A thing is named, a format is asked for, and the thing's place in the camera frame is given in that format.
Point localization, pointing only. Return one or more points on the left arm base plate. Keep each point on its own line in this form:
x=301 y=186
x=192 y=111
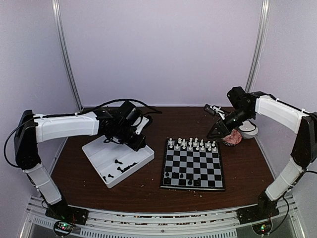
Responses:
x=68 y=214

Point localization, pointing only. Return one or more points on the black chess piece king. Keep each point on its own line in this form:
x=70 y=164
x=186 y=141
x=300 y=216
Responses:
x=197 y=182

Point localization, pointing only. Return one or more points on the left aluminium corner post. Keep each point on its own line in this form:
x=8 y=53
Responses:
x=65 y=54

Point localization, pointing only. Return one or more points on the right aluminium corner post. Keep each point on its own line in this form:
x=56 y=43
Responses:
x=259 y=45

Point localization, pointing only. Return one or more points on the red patterned small dish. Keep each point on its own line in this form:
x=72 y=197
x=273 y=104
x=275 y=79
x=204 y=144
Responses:
x=233 y=139

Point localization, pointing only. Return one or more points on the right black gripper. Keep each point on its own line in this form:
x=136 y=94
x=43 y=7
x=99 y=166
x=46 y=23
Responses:
x=223 y=130

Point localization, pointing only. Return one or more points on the white ceramic bowl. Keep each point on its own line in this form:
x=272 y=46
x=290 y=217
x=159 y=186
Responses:
x=248 y=130

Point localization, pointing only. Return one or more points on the white chess pieces row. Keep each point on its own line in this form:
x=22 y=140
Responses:
x=191 y=145

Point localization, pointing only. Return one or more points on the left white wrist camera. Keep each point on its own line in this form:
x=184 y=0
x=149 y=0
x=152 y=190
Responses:
x=141 y=123

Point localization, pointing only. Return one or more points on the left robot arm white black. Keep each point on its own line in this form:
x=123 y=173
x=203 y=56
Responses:
x=37 y=128

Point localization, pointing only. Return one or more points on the black white chess board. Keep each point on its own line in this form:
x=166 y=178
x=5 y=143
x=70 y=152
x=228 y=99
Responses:
x=204 y=165

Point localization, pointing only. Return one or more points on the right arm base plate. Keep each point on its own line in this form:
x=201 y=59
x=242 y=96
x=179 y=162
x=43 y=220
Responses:
x=253 y=214

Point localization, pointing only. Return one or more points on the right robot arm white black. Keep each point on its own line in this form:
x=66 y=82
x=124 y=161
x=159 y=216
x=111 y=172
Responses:
x=299 y=122

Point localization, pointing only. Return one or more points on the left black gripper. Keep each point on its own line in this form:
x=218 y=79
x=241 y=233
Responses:
x=138 y=145

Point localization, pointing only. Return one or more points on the black rook board corner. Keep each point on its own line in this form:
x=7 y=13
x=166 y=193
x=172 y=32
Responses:
x=167 y=181

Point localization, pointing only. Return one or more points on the white plastic tray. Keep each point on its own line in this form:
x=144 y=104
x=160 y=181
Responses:
x=102 y=155

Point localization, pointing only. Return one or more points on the aluminium corner post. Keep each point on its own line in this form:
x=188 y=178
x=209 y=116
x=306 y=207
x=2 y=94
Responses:
x=259 y=45
x=65 y=54

